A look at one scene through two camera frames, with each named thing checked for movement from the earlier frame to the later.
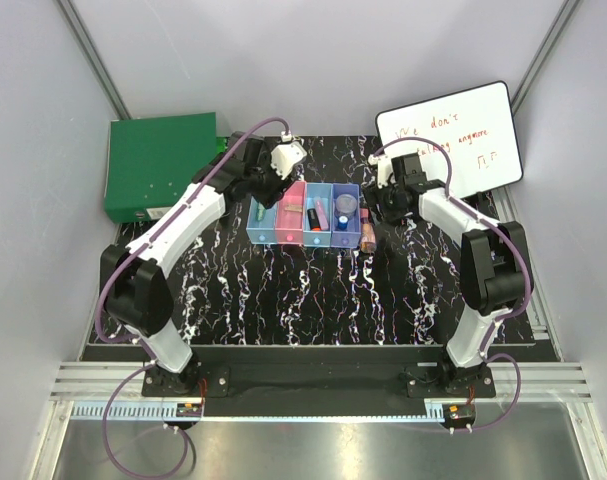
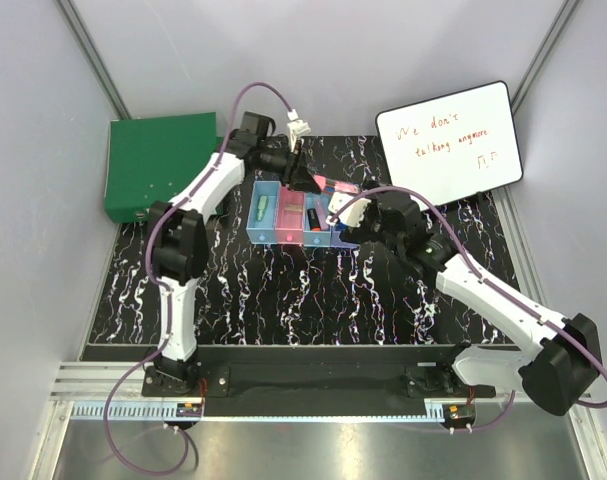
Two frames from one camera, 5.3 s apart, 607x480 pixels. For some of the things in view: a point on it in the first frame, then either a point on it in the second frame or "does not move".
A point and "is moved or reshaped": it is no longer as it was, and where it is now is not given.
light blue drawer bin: x=263 y=231 does not move
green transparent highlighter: x=260 y=211 does not move
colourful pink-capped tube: x=367 y=237 is moved or reshaped
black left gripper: x=275 y=192 -> x=297 y=175
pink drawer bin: x=291 y=215 does not move
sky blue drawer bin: x=318 y=238 does not move
